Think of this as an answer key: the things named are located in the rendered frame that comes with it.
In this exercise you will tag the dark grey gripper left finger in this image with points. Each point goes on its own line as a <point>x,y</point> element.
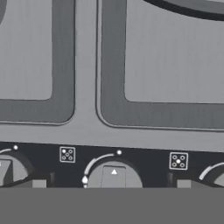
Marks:
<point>42,177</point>

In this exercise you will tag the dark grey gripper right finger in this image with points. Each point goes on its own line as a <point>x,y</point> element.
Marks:
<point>175,176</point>

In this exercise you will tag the grey stove with black panel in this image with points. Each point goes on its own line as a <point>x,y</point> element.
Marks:
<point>87,87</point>

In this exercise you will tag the dark grey pan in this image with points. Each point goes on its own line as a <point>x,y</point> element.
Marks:
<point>192,7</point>

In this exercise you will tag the grey round stove knob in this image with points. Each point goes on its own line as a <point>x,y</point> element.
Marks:
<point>11,167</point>
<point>218,175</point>
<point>113,178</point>

